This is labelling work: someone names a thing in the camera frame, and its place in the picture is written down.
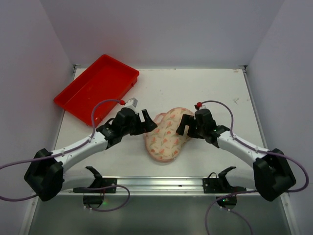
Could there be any floral mesh laundry bag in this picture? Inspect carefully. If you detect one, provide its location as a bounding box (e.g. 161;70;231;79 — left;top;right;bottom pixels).
143;107;194;163

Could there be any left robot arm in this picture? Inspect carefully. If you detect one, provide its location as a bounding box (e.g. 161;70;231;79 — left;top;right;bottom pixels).
24;107;157;201

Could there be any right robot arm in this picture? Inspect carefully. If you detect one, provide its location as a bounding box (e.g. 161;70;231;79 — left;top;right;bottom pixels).
176;109;296;201

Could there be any red plastic tray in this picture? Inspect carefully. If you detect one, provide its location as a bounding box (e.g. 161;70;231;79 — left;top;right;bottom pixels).
54;54;139;126

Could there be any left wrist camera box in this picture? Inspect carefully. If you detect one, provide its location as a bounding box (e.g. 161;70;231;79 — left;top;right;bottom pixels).
124;98;138;109

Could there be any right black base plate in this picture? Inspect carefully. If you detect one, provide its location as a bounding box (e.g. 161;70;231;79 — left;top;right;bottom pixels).
202;178;246;194

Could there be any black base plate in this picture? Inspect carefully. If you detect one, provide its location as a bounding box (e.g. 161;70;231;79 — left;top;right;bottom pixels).
202;178;246;194
73;177;117;193

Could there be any aluminium front rail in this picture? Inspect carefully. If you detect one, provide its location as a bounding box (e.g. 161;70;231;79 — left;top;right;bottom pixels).
30;175;289;196

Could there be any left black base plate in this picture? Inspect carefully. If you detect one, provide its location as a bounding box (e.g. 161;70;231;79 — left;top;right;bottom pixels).
73;177;117;193

